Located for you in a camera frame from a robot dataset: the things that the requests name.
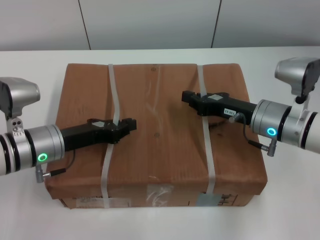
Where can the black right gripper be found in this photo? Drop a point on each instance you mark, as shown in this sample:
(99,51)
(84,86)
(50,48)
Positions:
(225,106)

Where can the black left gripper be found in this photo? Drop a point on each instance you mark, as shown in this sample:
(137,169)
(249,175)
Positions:
(85,136)

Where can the brown cardboard box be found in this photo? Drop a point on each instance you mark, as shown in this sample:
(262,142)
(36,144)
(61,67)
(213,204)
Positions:
(160,155)

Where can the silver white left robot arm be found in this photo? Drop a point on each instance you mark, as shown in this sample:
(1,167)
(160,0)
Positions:
(25,150)

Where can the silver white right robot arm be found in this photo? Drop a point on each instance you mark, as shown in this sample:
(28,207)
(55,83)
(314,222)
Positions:
(292,127)

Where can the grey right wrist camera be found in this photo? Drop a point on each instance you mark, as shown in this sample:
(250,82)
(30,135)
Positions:
(290,72)

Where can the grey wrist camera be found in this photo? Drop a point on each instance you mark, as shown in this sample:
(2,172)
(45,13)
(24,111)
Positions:
(25,92)
(290,72)

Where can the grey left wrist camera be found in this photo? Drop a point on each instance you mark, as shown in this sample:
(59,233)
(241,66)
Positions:
(25,92)

